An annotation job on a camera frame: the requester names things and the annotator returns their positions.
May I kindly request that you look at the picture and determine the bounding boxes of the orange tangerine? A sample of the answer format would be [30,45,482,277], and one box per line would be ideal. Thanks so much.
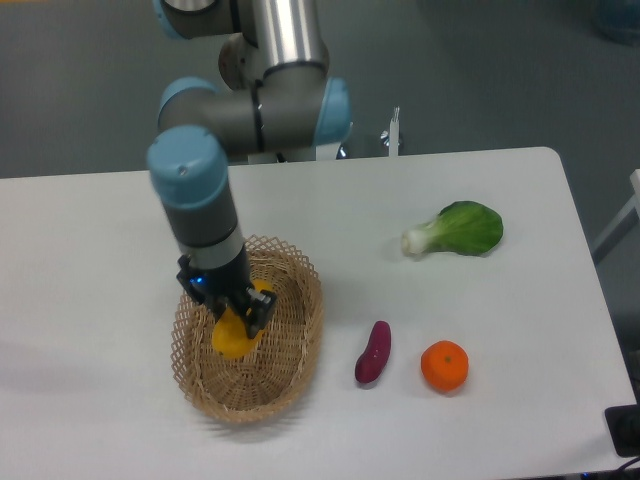
[420,340,469,392]

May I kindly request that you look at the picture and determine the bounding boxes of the green bok choy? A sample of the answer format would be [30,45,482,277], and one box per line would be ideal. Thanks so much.
[401,201,504,257]

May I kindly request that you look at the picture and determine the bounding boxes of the purple sweet potato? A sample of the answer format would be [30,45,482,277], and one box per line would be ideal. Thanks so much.
[354,321,392,384]

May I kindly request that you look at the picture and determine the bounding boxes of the woven wicker basket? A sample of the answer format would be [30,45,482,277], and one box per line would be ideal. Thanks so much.
[170,235,324,423]

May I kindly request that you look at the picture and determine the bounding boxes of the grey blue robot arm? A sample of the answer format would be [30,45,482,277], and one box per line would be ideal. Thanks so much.
[147,1,351,338]

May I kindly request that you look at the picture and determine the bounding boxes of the yellow mango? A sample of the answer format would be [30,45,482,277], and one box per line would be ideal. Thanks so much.
[211,279,275,359]

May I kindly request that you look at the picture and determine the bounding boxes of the white clamp bracket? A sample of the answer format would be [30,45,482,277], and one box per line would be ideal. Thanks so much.
[380,106,403,157]

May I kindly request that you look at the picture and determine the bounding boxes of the black device at edge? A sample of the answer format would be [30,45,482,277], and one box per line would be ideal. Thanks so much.
[604,404,639,458]

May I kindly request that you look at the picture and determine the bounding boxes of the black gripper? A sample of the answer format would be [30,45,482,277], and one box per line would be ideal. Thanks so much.
[176,245,277,339]

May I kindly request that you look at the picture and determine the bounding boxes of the white table leg frame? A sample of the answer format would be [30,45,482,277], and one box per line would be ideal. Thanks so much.
[591,169,639,265]

